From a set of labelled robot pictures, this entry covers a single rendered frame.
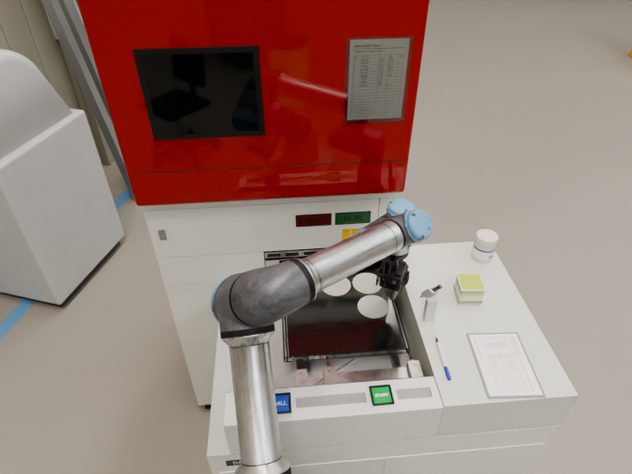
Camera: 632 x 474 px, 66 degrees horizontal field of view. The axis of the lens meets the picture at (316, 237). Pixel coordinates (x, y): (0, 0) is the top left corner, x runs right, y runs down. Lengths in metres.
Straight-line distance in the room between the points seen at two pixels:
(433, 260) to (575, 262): 1.89
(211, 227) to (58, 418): 1.39
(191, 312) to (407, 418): 0.93
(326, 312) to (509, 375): 0.56
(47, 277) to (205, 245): 1.44
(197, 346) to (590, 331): 2.08
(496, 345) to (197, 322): 1.08
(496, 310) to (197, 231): 0.97
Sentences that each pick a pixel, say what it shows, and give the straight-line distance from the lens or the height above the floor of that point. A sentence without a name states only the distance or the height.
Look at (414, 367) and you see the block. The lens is 1.44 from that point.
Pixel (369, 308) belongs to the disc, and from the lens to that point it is 1.58.
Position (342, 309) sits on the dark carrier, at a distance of 1.57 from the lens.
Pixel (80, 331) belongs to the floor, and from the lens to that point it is 2.98.
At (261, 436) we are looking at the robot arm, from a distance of 1.06.
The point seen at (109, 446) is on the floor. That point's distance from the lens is 2.50.
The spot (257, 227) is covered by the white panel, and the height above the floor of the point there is 1.08.
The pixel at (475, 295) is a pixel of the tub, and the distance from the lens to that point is 1.53.
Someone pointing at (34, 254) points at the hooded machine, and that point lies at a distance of 2.86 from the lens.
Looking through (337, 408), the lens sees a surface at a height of 0.96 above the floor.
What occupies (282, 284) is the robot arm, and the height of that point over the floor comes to 1.41.
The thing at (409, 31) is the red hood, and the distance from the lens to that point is 1.31.
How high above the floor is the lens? 2.06
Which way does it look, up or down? 39 degrees down
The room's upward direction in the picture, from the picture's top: straight up
